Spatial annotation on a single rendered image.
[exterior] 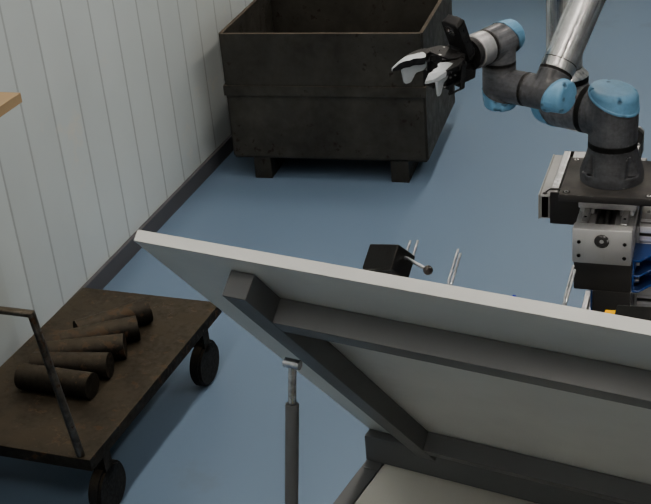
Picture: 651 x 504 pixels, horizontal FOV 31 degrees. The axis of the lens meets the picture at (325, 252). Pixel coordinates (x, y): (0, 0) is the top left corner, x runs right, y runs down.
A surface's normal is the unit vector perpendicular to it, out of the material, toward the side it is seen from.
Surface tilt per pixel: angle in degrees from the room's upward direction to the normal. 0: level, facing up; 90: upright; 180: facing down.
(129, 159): 90
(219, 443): 0
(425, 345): 40
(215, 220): 0
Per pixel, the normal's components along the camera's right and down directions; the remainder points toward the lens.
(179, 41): 0.95, 0.07
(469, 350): -0.37, -0.39
